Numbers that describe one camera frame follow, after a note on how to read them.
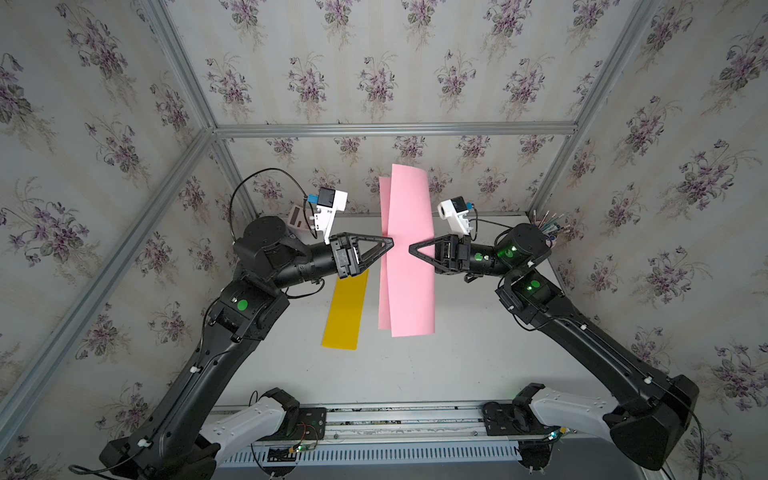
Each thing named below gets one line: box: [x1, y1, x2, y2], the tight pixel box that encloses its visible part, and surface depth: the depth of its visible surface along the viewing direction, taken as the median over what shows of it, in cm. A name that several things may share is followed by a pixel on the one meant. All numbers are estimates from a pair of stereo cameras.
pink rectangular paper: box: [378, 164, 436, 338], surface depth 52 cm
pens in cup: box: [532, 209, 571, 240], surface depth 104 cm
